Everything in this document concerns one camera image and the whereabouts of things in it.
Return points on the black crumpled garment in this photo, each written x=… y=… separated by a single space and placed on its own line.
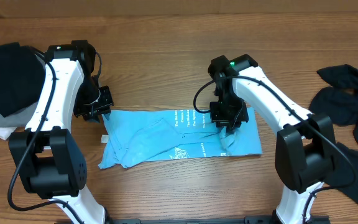
x=340 y=102

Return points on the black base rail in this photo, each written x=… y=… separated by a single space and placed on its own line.
x=191 y=221

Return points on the light blue printed t-shirt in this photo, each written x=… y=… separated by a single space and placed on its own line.
x=142 y=136

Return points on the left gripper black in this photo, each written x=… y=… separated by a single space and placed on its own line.
x=91 y=115

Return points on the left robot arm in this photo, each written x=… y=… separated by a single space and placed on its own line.
x=50 y=167

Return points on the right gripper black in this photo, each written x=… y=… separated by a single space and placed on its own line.
x=225 y=122

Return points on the black folded garment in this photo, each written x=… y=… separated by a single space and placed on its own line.
x=22 y=78

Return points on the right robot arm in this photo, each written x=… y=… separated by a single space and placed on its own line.
x=303 y=154

